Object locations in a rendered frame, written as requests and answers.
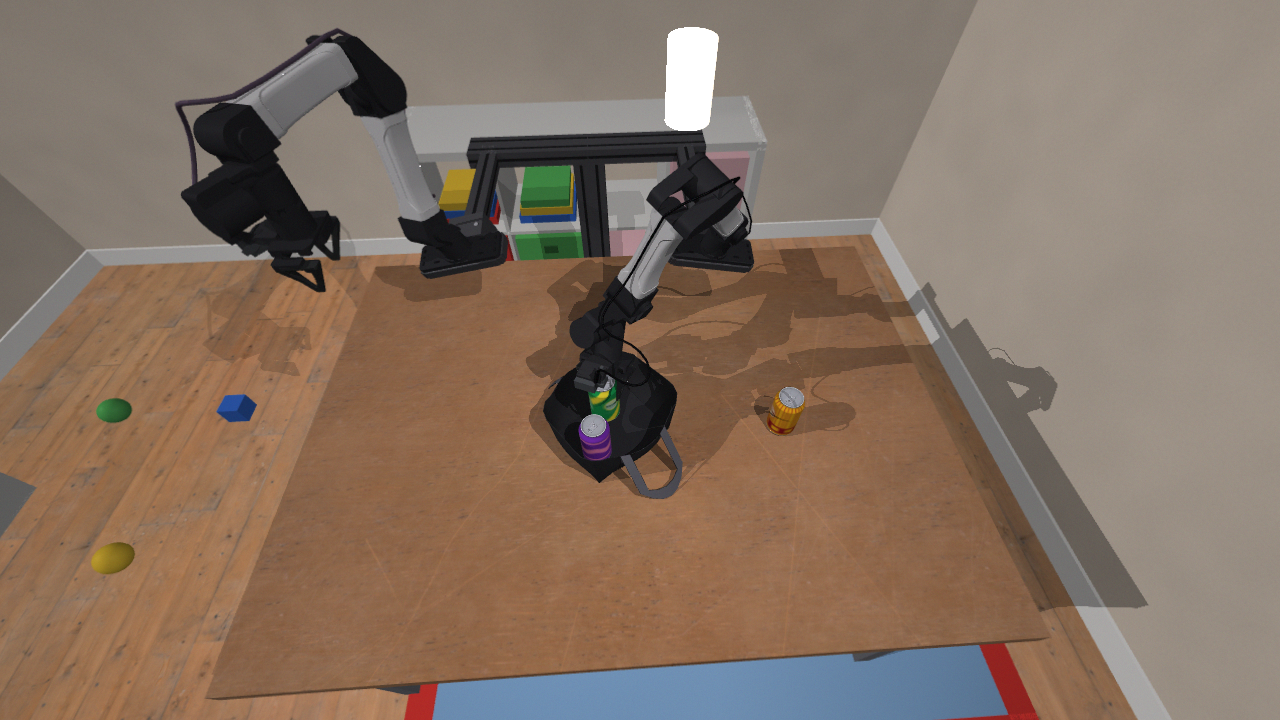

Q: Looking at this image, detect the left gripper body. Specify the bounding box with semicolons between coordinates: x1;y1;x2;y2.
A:
576;337;635;384

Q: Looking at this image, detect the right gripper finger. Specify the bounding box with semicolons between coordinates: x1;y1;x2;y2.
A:
315;220;340;261
274;259;326;292

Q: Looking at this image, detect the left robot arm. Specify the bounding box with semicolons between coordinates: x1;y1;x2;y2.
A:
570;152;754;348

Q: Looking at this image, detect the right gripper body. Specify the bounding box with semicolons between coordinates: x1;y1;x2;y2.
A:
224;195;338;269

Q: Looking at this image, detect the purple drink can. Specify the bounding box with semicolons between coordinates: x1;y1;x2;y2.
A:
579;414;612;461

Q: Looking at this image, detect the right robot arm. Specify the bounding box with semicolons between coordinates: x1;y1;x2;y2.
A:
180;36;502;273

